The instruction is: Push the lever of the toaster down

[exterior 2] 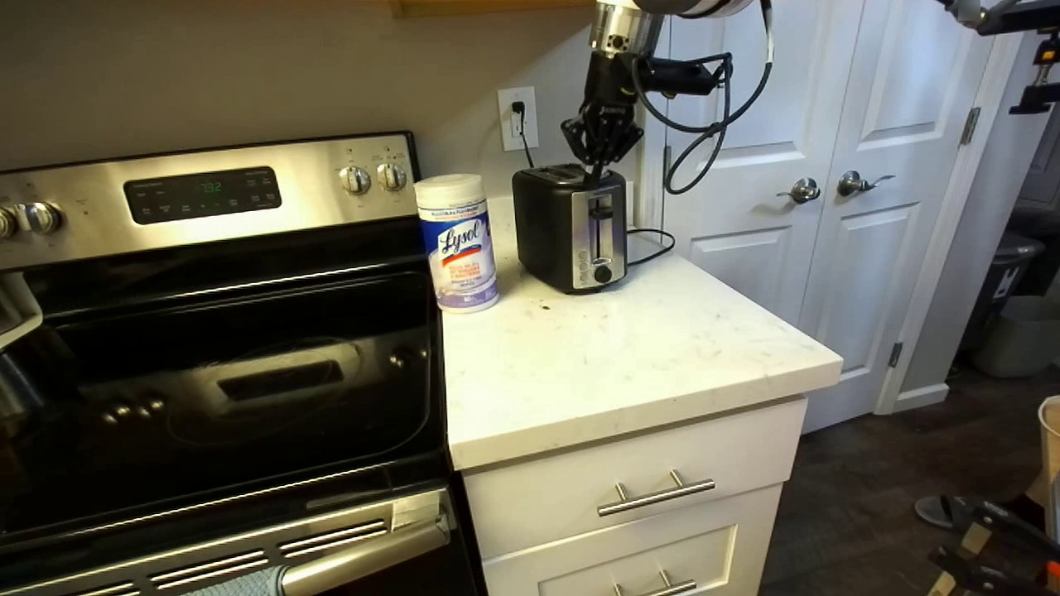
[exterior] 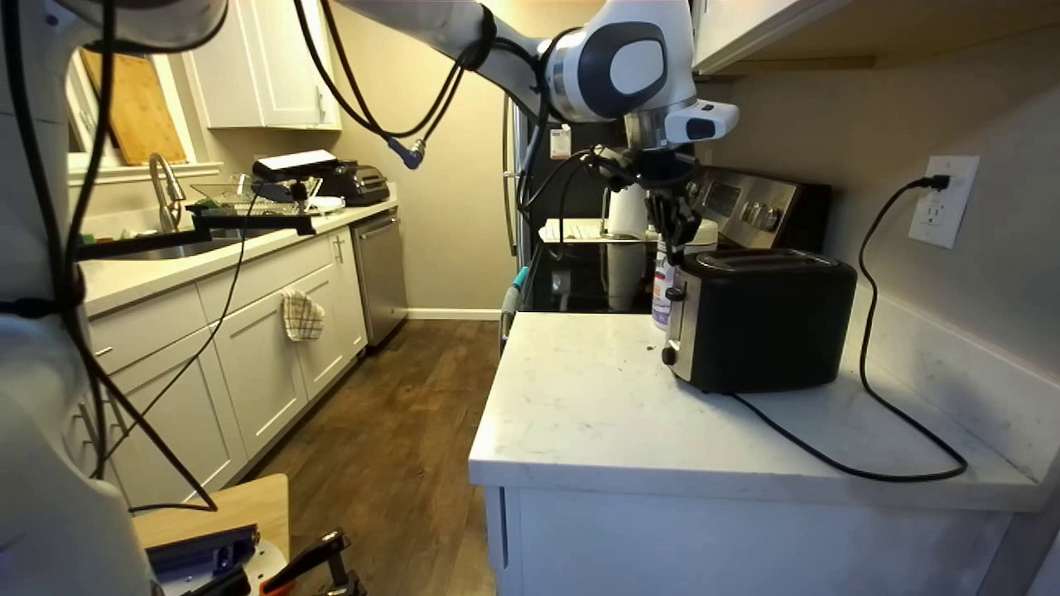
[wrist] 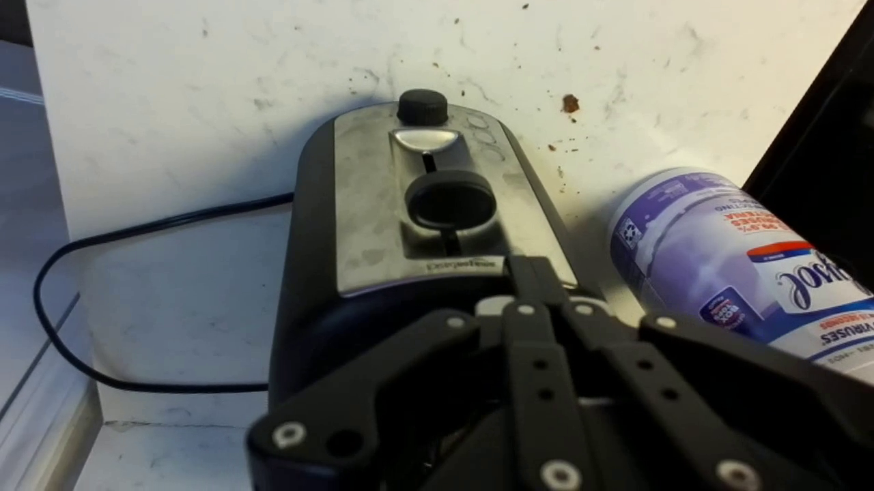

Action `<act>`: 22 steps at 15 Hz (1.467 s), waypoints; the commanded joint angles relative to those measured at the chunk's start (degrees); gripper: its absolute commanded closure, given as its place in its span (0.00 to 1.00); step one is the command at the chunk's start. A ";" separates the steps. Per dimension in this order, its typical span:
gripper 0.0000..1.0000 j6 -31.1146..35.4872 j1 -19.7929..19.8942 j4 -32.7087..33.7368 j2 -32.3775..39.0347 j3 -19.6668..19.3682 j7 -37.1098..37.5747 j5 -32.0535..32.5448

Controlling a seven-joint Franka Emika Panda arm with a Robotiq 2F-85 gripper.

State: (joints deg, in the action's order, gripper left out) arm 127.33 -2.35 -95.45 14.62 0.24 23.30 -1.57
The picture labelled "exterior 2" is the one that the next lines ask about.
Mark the white panelled door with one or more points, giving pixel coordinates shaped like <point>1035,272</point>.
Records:
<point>894,277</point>
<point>796,110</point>

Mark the white wall outlet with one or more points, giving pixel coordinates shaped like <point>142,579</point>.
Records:
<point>516,121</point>

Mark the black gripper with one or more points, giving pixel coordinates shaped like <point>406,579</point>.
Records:
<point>609,95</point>

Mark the black and steel toaster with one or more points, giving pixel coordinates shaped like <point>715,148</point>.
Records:
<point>568,232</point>

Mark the black and orange tripod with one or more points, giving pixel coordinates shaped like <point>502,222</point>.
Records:
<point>994,548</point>

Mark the grey dish towel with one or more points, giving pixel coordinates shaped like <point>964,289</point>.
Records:
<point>235,583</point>

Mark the dark trash bin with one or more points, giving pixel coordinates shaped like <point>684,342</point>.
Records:
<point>1011,265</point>

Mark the black toaster dial knob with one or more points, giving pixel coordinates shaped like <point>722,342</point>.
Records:
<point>604,272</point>

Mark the Lysol wipes canister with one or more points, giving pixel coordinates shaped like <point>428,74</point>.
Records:
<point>459,249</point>

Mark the white panelled drawer front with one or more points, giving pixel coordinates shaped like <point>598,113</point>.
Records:
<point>575,563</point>

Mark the grey sandal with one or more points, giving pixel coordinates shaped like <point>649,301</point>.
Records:
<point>941,511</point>

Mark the black range display panel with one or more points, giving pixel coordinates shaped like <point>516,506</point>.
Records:
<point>202,198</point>

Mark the silver range knob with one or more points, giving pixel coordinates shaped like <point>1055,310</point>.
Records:
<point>356,180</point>
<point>6,222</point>
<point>43,217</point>
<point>390,177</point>

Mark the white bucket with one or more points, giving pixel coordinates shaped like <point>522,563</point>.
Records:
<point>1050,450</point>

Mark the grey storage container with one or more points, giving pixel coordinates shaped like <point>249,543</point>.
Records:
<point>1022,335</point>

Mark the dark door hinge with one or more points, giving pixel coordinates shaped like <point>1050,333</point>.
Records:
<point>665,168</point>
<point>972,124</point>
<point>894,357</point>

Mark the black toaster lever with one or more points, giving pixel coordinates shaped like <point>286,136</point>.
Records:
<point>604,210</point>

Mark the stainless steel electric range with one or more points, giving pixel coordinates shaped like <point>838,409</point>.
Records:
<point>218,366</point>

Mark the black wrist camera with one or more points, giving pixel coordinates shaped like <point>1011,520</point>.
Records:
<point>684,74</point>

